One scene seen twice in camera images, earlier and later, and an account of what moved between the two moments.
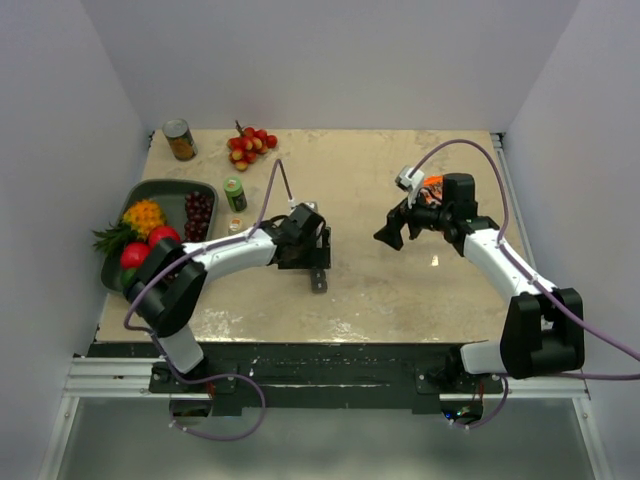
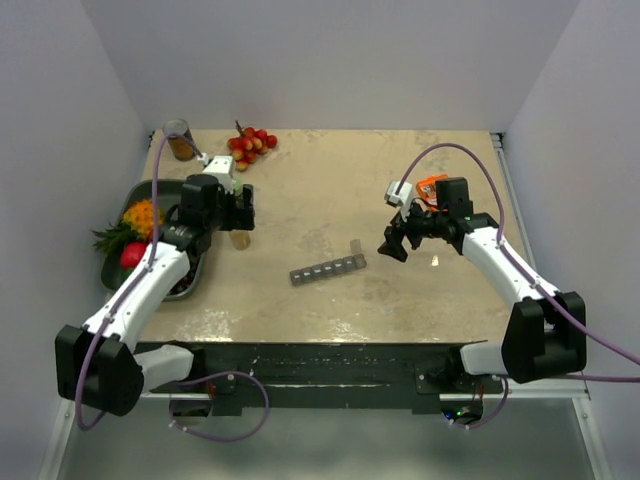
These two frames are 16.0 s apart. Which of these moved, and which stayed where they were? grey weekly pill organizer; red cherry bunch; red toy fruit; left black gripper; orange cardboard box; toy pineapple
Moved: left black gripper; grey weekly pill organizer
Stayed: red toy fruit; orange cardboard box; toy pineapple; red cherry bunch
